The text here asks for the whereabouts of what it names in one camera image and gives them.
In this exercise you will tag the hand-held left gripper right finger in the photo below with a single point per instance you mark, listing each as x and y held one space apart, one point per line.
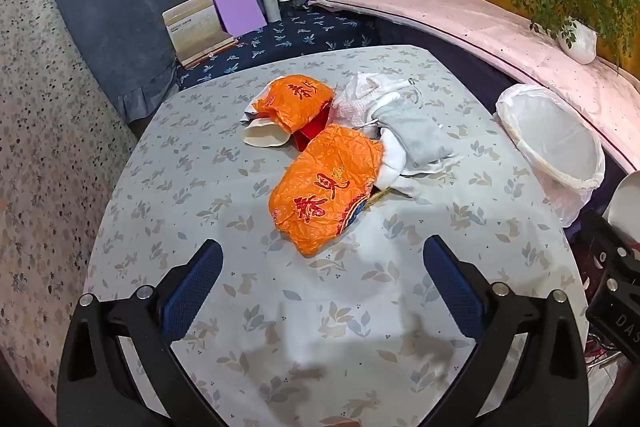
452 287

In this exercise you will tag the white textured paper towel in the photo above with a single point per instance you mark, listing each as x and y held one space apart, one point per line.
362 99

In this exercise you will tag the large orange printed plastic bag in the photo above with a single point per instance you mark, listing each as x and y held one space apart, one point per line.
320 187

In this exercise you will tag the red envelope with dark print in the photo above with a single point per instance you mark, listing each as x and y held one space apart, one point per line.
312 134

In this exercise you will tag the tall white bottle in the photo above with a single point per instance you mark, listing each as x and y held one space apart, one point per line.
270 2

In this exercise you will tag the crumpled white printed paper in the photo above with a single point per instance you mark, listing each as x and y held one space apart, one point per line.
256 104

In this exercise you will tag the navy leaf-print cloth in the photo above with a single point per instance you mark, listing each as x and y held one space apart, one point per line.
300 34

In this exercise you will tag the small orange printed plastic bag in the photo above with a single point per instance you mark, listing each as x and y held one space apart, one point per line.
292 99

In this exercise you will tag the white rounded object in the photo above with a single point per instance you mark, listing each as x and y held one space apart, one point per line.
625 202

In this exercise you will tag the open beige book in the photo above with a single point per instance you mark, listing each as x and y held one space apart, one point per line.
192 29

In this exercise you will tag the red and white paper cup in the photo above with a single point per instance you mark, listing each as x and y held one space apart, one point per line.
262 134

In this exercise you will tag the white cloth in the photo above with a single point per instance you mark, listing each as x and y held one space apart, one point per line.
392 169

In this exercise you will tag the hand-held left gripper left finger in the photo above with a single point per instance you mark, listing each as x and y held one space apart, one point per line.
195 292

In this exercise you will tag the purple notebook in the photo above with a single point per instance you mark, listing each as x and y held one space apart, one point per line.
239 12

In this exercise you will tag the bin with white plastic liner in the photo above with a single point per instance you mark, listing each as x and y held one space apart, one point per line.
550 137

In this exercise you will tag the grey cloth pouch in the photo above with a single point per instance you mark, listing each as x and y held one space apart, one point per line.
415 137

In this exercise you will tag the grey leaf-print tablecloth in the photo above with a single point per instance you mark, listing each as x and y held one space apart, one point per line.
210 187

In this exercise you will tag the pink cloth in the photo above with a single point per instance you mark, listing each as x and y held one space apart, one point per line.
500 32

